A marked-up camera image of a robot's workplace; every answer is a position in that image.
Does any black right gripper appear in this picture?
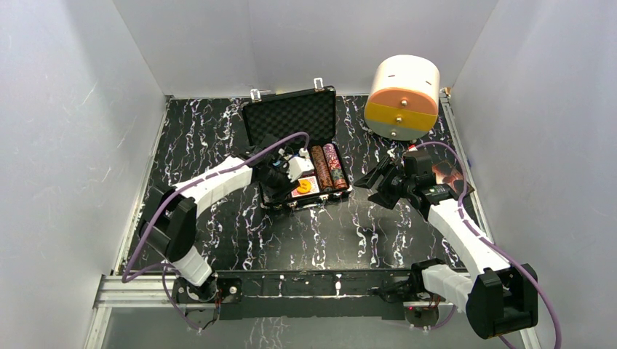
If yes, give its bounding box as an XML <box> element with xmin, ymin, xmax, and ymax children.
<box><xmin>354</xmin><ymin>156</ymin><xmax>415</xmax><ymax>211</ymax></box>

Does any yellow big blind button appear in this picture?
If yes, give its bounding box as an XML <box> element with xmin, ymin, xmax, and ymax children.
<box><xmin>296</xmin><ymin>179</ymin><xmax>312</xmax><ymax>194</ymax></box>

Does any red playing card deck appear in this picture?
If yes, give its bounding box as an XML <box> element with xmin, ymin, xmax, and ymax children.
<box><xmin>290</xmin><ymin>176</ymin><xmax>319</xmax><ymax>198</ymax></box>

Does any black poker chip case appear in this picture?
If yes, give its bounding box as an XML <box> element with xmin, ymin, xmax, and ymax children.
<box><xmin>241</xmin><ymin>78</ymin><xmax>352</xmax><ymax>210</ymax></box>

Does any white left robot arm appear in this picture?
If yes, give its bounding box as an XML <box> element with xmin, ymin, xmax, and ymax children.
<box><xmin>138</xmin><ymin>136</ymin><xmax>314</xmax><ymax>302</ymax></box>

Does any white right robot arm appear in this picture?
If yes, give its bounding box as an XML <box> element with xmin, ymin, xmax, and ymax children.
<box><xmin>355</xmin><ymin>151</ymin><xmax>538</xmax><ymax>339</ymax></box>

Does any pink green chip row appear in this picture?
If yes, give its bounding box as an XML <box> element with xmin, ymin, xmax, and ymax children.
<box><xmin>322</xmin><ymin>143</ymin><xmax>348</xmax><ymax>190</ymax></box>

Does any brown orange chip row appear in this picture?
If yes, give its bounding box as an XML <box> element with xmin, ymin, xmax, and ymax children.
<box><xmin>311</xmin><ymin>145</ymin><xmax>334</xmax><ymax>192</ymax></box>

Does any dark sunburst cover book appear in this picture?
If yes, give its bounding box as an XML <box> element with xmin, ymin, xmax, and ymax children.
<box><xmin>432</xmin><ymin>160</ymin><xmax>474</xmax><ymax>199</ymax></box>

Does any white orange yellow drawer cabinet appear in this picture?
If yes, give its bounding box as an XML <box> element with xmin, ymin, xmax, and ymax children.
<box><xmin>364</xmin><ymin>55</ymin><xmax>440</xmax><ymax>142</ymax></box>

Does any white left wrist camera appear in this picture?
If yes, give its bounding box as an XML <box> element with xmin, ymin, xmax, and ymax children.
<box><xmin>287</xmin><ymin>148</ymin><xmax>314</xmax><ymax>182</ymax></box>

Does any aluminium frame rail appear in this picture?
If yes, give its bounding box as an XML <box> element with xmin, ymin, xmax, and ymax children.
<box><xmin>84</xmin><ymin>272</ymin><xmax>541</xmax><ymax>349</ymax></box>

